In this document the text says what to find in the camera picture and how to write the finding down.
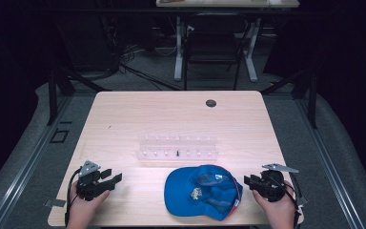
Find clear plastic peg rack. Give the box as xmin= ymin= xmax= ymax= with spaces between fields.
xmin=134 ymin=135 xmax=220 ymax=161

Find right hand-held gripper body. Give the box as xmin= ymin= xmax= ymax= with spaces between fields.
xmin=251 ymin=162 xmax=300 ymax=203

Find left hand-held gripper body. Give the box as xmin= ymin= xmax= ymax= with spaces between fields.
xmin=75 ymin=159 xmax=112 ymax=202

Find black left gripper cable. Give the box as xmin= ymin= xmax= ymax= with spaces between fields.
xmin=64 ymin=167 xmax=83 ymax=227

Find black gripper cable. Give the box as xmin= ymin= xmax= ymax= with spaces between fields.
xmin=64 ymin=167 xmax=83 ymax=227
xmin=279 ymin=174 xmax=303 ymax=229

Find black folding chair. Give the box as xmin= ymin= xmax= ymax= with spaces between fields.
xmin=182 ymin=13 xmax=250 ymax=92

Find black metal stand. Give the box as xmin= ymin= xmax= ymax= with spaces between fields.
xmin=260 ymin=47 xmax=319 ymax=130
xmin=46 ymin=25 xmax=112 ymax=127

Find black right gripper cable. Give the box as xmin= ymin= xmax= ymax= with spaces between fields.
xmin=279 ymin=174 xmax=303 ymax=229

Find white-legged desk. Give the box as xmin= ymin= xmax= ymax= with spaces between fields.
xmin=155 ymin=0 xmax=301 ymax=83

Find blue baseball cap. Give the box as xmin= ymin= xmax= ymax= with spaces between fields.
xmin=163 ymin=164 xmax=244 ymax=222

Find black floor cables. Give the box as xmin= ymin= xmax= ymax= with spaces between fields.
xmin=106 ymin=18 xmax=184 ymax=92

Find person's right hand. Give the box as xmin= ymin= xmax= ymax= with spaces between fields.
xmin=252 ymin=179 xmax=297 ymax=229

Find person's left hand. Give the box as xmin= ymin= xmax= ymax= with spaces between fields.
xmin=66 ymin=180 xmax=112 ymax=229

